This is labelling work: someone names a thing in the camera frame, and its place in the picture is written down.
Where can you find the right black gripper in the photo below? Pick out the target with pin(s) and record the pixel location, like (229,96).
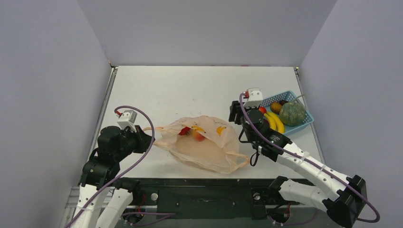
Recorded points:
(237,111)

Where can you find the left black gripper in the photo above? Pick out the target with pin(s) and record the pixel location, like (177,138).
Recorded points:
(144,140)

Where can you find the orange red fake mango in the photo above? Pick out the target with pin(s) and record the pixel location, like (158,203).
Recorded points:
(263,110)

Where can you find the orange plastic bag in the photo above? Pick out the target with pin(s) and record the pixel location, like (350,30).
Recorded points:
(219,152)

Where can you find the peach coloured fake peach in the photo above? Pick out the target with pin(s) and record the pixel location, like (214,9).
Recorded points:
(198,136)

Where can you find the yellow fake banana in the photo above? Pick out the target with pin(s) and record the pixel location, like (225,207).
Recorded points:
(271,121)
(279,124)

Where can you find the bright red fake apple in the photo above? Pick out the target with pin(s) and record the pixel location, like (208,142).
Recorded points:
(184,131)

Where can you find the green netted fake melon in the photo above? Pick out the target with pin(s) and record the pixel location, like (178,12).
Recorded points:
(292,114)

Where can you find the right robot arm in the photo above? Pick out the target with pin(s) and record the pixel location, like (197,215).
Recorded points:
(340,196)

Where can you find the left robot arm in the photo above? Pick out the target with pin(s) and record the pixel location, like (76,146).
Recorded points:
(104,190)

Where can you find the orange fake fruit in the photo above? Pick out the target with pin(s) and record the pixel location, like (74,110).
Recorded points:
(275,107)

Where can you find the dark red fake fruit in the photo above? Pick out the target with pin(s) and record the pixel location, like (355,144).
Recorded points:
(284,102)

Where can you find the light blue plastic basket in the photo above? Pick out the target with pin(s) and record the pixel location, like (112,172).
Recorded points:
(290,97)

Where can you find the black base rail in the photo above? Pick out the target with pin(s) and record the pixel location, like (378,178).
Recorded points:
(213,199)

